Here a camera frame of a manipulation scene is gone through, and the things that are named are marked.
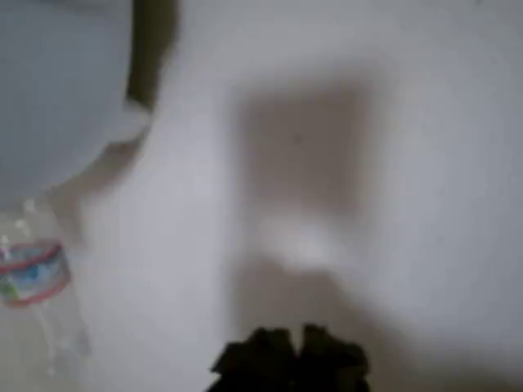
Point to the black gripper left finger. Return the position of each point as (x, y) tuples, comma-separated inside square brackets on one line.
[(261, 363)]

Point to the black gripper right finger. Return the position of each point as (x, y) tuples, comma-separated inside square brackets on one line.
[(331, 363)]

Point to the clear plastic water bottle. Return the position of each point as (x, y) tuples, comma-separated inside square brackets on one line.
[(37, 277)]

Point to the white rice cooker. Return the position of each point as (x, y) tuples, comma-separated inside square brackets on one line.
[(53, 94)]

